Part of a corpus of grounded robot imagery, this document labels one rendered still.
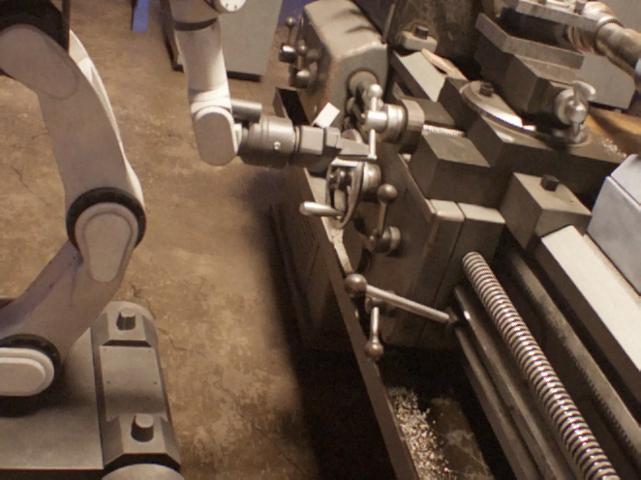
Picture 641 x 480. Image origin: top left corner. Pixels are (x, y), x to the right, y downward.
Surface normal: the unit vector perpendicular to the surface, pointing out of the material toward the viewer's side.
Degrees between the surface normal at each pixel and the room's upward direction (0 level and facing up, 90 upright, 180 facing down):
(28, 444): 0
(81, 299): 115
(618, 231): 90
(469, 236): 90
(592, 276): 36
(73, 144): 90
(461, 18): 90
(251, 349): 0
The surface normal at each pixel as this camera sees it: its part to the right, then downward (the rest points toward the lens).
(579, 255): -0.36, -0.77
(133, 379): 0.25, -0.86
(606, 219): -0.95, -0.13
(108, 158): 0.29, 0.51
